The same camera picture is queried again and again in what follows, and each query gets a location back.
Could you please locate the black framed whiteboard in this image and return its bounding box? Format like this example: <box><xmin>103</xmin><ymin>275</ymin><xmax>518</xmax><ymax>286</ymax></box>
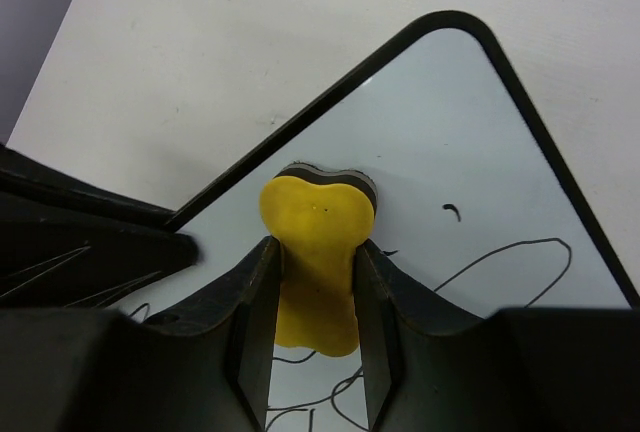
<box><xmin>122</xmin><ymin>11</ymin><xmax>639</xmax><ymax>431</ymax></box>

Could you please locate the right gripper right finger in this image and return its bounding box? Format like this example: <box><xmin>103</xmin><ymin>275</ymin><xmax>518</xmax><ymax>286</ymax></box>
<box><xmin>353</xmin><ymin>241</ymin><xmax>482</xmax><ymax>430</ymax></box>

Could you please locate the yellow bone-shaped eraser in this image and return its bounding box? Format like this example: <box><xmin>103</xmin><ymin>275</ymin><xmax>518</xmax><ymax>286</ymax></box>
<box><xmin>259</xmin><ymin>162</ymin><xmax>378</xmax><ymax>357</ymax></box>

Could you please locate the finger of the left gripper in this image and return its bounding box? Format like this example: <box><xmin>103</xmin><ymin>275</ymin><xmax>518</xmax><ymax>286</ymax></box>
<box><xmin>1</xmin><ymin>147</ymin><xmax>200</xmax><ymax>308</ymax></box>

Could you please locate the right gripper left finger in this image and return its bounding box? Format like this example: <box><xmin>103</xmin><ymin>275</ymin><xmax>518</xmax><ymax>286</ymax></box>
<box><xmin>144</xmin><ymin>237</ymin><xmax>280</xmax><ymax>431</ymax></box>

